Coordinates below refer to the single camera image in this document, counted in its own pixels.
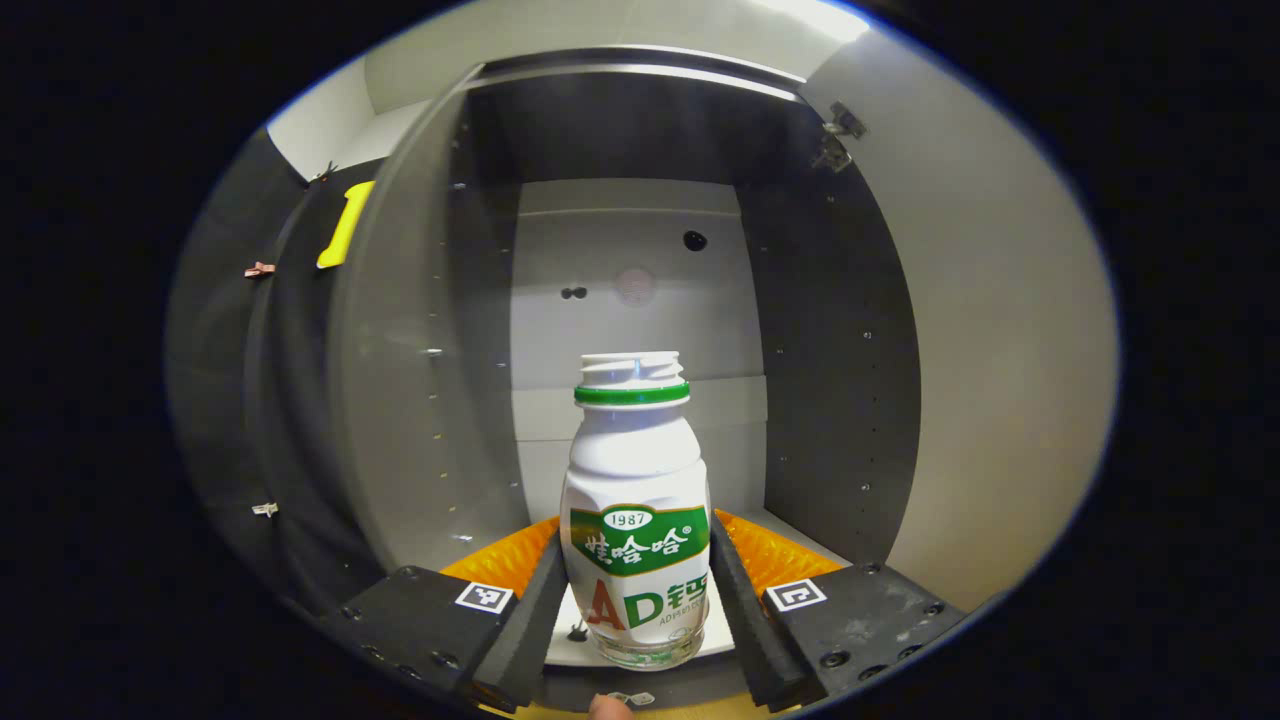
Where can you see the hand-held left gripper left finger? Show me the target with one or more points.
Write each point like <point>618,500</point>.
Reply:
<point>535,620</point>

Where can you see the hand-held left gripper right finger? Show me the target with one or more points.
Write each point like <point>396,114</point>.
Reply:
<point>750,630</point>

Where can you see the white bottle green label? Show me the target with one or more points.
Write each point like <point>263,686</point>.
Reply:
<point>635,470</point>

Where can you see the dark grey cabinet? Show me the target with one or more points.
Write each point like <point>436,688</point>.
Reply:
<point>840,350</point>

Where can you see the metal door hinge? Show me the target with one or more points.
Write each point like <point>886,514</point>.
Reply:
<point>840,135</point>

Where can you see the silver clip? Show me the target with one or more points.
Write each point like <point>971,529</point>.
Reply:
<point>265,509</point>

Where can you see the black backdrop cloth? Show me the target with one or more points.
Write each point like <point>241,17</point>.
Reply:
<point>220,400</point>

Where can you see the red brown clip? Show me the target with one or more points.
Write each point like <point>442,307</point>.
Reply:
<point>260,269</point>

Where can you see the black binder clip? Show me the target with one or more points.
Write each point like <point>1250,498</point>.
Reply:
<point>323,172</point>

